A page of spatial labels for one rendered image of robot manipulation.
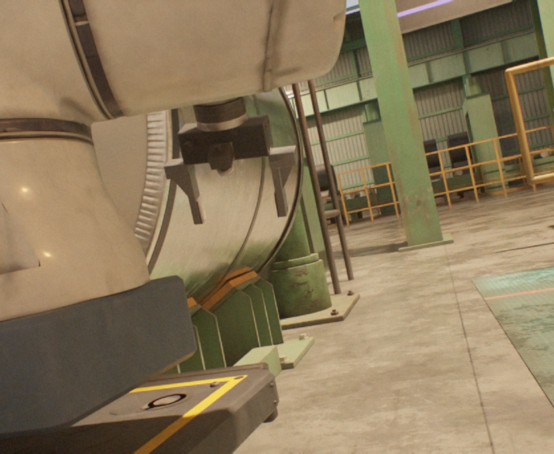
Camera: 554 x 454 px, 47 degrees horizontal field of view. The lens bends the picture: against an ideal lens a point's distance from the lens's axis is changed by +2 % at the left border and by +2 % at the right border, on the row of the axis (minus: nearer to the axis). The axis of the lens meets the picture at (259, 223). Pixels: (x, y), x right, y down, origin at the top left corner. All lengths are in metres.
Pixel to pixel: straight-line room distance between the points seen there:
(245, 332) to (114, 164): 0.95
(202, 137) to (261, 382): 0.48
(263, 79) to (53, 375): 0.23
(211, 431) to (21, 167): 0.21
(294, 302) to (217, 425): 2.43
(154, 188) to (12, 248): 0.85
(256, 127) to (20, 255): 0.57
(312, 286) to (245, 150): 2.00
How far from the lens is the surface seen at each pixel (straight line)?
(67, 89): 0.42
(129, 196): 1.25
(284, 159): 0.92
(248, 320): 2.04
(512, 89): 4.26
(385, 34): 5.89
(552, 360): 1.69
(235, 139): 0.91
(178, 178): 0.96
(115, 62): 0.41
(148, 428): 0.47
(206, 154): 0.93
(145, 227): 1.23
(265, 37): 0.41
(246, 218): 1.82
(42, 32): 0.40
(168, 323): 0.44
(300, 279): 2.86
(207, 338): 1.74
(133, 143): 1.25
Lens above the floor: 0.44
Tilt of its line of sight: 1 degrees up
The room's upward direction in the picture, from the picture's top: 12 degrees counter-clockwise
